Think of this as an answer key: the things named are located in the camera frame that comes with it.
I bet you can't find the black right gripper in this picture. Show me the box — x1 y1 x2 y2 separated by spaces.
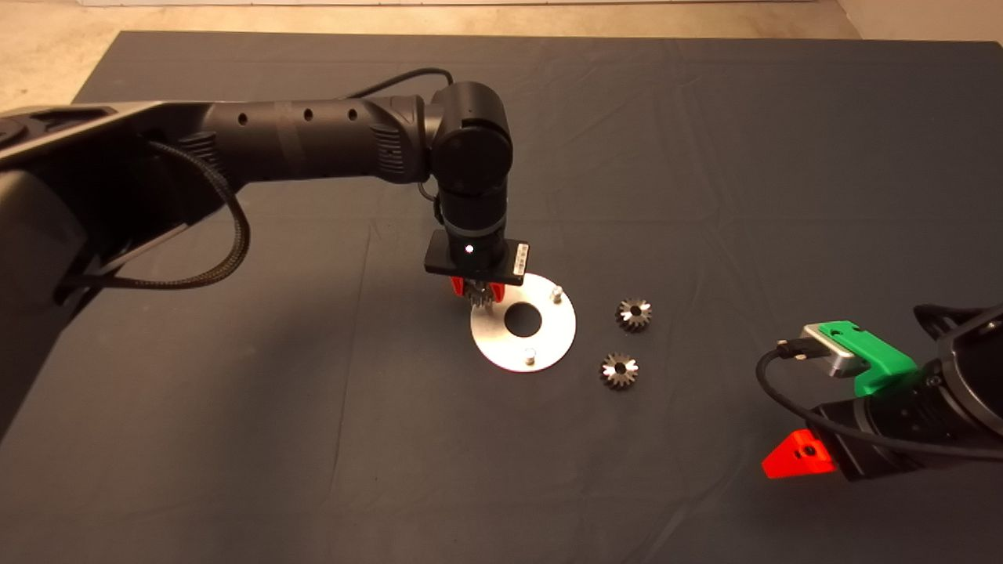
762 367 974 482

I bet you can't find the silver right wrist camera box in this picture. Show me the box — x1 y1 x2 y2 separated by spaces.
801 324 868 378

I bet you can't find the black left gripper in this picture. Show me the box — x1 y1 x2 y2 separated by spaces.
424 190 530 302

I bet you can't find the black left camera cable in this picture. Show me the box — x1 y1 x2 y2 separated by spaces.
345 67 455 228

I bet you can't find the dark grey table cloth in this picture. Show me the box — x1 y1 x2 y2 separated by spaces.
0 30 1003 564

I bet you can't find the green right camera mount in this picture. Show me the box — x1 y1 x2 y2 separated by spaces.
823 320 919 396

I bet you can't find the round metal carrier plate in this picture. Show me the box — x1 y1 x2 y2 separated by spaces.
469 274 578 373

